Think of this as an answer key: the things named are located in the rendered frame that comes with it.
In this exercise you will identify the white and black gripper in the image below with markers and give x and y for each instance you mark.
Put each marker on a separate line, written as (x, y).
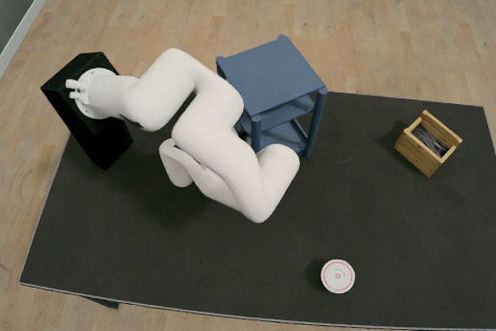
(241, 134)

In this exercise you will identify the white yogurt cup with pink stripe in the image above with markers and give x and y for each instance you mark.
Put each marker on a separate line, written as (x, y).
(337, 276)

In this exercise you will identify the blue shelving unit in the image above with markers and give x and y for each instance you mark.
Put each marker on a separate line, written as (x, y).
(274, 80)

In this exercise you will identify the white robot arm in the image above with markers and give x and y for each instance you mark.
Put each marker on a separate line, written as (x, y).
(204, 130)

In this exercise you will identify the grey bottle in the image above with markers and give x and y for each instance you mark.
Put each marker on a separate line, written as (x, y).
(248, 140)

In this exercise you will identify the small wooden crate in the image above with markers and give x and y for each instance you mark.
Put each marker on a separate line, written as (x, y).
(443, 141)

